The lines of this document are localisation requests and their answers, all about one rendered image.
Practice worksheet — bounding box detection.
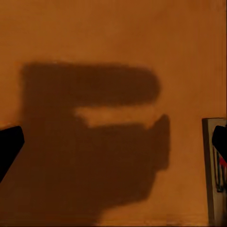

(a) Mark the mousetrap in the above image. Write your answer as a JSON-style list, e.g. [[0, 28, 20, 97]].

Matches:
[[202, 118, 227, 227]]

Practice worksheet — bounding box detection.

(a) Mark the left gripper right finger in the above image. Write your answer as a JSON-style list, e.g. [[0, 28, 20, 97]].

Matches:
[[212, 126, 227, 164]]

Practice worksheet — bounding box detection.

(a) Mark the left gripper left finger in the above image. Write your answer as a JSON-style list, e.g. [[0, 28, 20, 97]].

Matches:
[[0, 126, 25, 183]]

